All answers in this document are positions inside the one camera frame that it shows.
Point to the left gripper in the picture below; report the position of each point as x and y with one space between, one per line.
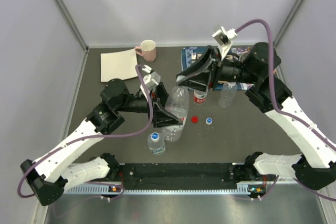
162 117

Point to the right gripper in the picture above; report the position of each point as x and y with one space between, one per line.
200 80

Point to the white-cap red-label bottle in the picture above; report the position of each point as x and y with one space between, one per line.
178 105

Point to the red-cap red-label bottle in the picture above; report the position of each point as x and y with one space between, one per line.
199 97

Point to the clear label-free plastic bottle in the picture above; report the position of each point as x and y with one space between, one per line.
227 94

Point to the red bottle cap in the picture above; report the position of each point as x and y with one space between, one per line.
194 119

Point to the small blue-cap water bottle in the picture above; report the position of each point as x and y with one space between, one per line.
156 143

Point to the blue white bottle cap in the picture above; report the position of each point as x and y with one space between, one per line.
209 121

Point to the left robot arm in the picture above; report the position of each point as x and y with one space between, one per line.
55 173

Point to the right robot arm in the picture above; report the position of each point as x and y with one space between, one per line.
314 167

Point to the blue patterned placemat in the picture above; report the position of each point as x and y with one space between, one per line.
186 53

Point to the white square plate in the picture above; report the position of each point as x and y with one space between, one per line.
119 65

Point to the pink mug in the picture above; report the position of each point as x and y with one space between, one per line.
147 50

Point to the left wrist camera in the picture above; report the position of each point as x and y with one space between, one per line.
151 79

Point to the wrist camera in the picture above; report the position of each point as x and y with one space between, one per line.
224 39
151 79

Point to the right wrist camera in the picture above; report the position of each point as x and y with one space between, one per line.
224 39

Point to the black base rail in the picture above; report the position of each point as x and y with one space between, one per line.
181 175

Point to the grey slotted cable duct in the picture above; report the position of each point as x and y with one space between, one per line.
110 190

